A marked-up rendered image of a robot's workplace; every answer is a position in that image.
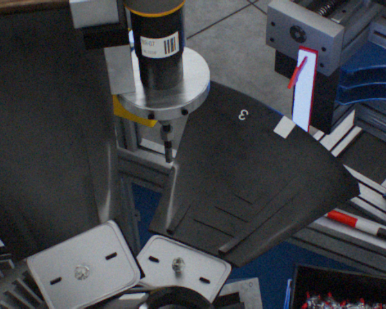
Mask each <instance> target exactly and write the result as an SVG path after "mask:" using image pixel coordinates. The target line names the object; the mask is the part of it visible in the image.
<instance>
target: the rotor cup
mask: <svg viewBox="0 0 386 309"><path fill-rule="evenodd" d="M142 293H145V295H143V296H142V297H141V298H140V299H124V300H119V298H121V297H122V296H123V295H124V294H142ZM83 309H215V308H214V306H213V305H212V303H211V302H210V301H209V300H208V299H207V298H206V297H205V296H203V295H202V294H200V293H199V292H197V291H195V290H193V289H191V288H189V287H186V286H182V285H159V286H143V287H134V288H131V287H130V288H128V289H126V290H124V291H121V292H119V293H117V294H115V295H112V296H110V297H107V298H105V299H103V300H101V301H99V302H97V303H95V304H92V305H90V306H87V307H85V308H83Z"/></svg>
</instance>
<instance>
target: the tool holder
mask: <svg viewBox="0 0 386 309"><path fill-rule="evenodd" d="M69 9H70V12H71V18H72V21H73V27H74V28H82V36H83V40H84V47H85V49H87V50H92V49H97V48H104V55H105V59H106V67H107V74H108V78H109V86H110V90H111V94H112V95H116V97H117V99H118V101H119V103H120V104H121V105H122V106H123V107H124V108H125V109H126V110H128V111H129V112H130V113H132V114H134V115H136V116H138V117H142V118H145V119H149V120H170V119H174V118H179V117H182V116H185V115H188V114H189V113H190V112H192V111H193V110H195V109H196V108H198V107H199V106H200V105H202V103H203V102H204V101H205V99H206V98H207V96H208V93H209V91H210V71H209V68H208V65H207V63H206V62H205V60H204V59H203V58H202V56H200V55H199V54H198V53H197V52H195V51H194V50H191V49H190V48H186V47H185V49H184V52H183V72H184V76H183V79H182V81H181V82H180V83H179V84H178V85H177V86H175V87H173V88H171V89H166V90H155V89H151V88H148V87H147V86H145V85H144V84H143V83H142V82H141V80H140V74H139V69H138V59H137V57H136V55H135V53H134V51H132V52H131V47H130V41H129V27H128V22H127V14H126V9H125V5H124V3H123V1H122V0H69Z"/></svg>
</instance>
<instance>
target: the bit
mask: <svg viewBox="0 0 386 309"><path fill-rule="evenodd" d="M160 138H161V139H162V140H163V143H164V151H165V162H166V163H168V164H170V163H172V162H173V157H172V142H171V140H172V139H173V138H174V130H173V127H172V126H171V125H170V124H169V125H167V126H163V125H162V126H161V127H160Z"/></svg>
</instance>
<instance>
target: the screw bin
mask: <svg viewBox="0 0 386 309"><path fill-rule="evenodd" d="M307 290H308V291H309V292H312V290H314V291H315V292H316V293H320V294H327V293H328V292H330V293H331V295H335V296H340V297H348V298H352V299H358V298H359V299H360V298H363V300H365V301H372V302H377V303H385V304H386V276H379V275H374V274H366V273H361V272H353V271H348V270H340V269H336V268H328V267H320V266H315V265H308V264H303V263H298V262H294V264H293V277H292V282H291V291H290V296H289V305H288V309H301V307H302V298H303V293H304V291H307Z"/></svg>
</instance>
